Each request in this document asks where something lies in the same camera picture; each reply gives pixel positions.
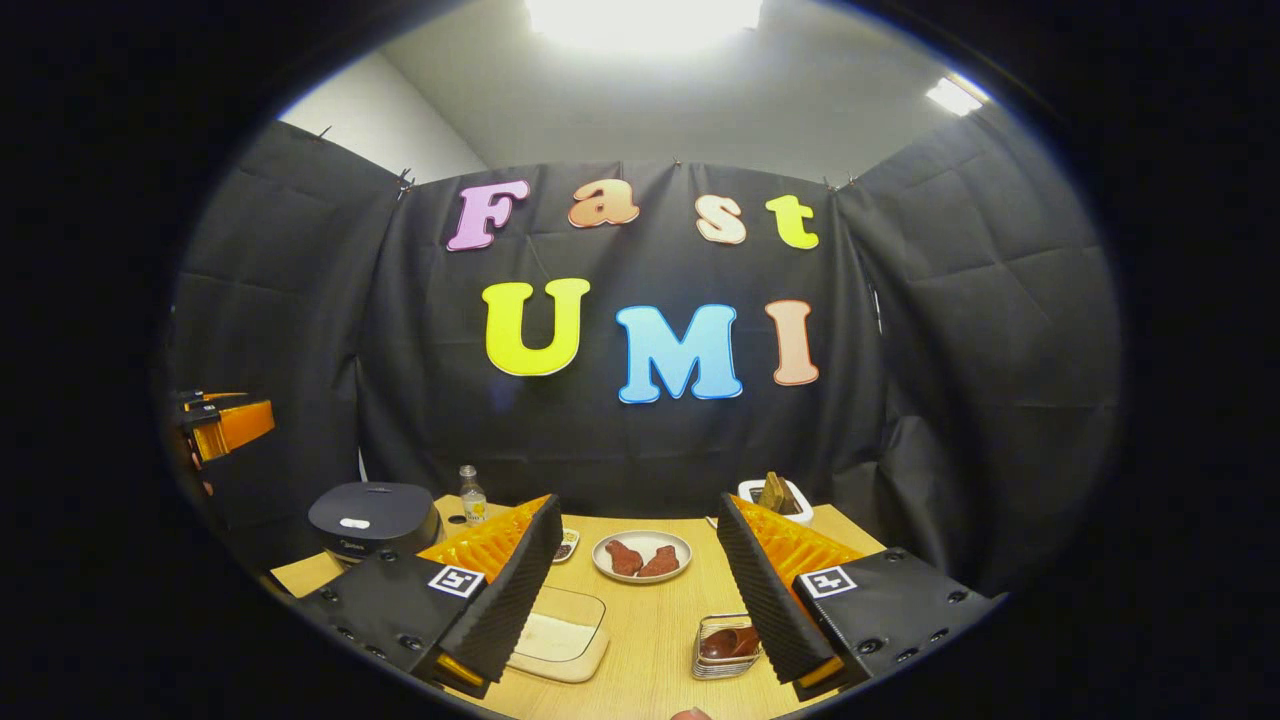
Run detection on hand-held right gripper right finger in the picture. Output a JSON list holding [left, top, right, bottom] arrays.
[[718, 493, 991, 706]]

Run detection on brown wooden spoon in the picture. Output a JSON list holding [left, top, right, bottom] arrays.
[[698, 625, 761, 663]]

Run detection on small ceiling light panel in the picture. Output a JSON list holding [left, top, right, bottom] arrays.
[[925, 75, 991, 118]]

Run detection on small glass bottle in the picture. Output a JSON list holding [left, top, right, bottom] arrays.
[[458, 464, 489, 527]]

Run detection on white toaster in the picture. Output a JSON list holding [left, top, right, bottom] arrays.
[[737, 478, 814, 527]]

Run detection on clear tray of rice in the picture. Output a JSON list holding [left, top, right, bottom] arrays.
[[505, 585, 611, 685]]

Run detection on large ceiling light panel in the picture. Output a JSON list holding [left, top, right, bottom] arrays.
[[525, 0, 766, 51]]

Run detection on white round plate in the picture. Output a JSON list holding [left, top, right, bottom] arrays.
[[592, 530, 693, 585]]

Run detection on black rice cooker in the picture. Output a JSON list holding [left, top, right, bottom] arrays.
[[308, 481, 443, 566]]

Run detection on brown toast slice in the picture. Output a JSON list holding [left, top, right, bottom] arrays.
[[757, 471, 801, 516]]

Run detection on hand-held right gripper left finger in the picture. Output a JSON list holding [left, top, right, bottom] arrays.
[[295, 495, 563, 701]]

